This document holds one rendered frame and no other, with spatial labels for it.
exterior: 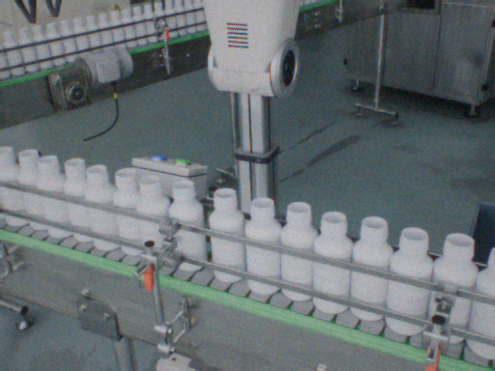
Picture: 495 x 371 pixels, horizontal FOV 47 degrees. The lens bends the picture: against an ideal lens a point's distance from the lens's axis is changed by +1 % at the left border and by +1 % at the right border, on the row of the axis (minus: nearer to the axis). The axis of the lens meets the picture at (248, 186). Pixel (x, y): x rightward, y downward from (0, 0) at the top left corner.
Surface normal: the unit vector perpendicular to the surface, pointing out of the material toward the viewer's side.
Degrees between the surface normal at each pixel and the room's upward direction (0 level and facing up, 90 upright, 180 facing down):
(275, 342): 90
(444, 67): 90
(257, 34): 90
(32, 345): 0
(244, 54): 90
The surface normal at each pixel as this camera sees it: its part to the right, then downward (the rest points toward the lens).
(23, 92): 0.72, 0.30
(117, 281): -0.44, 0.43
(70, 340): -0.04, -0.88
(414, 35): -0.69, 0.36
